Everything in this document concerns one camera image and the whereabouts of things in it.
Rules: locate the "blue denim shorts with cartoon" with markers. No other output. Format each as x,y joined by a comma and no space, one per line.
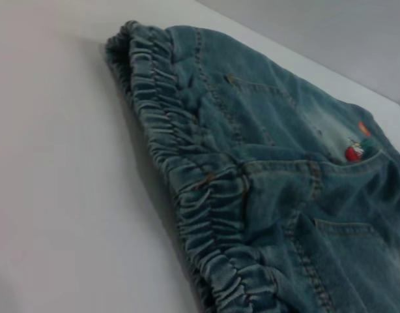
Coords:
284,195

